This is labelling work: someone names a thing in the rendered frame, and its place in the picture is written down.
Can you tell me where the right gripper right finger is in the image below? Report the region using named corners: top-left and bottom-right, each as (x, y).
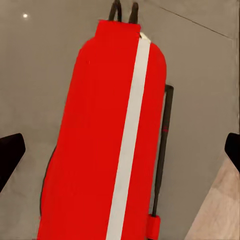
top-left (224, 133), bottom-right (240, 172)

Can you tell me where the radio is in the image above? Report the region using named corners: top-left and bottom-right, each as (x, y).
top-left (37, 0), bottom-right (174, 240)

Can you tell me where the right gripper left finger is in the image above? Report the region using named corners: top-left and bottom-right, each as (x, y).
top-left (0, 133), bottom-right (26, 192)

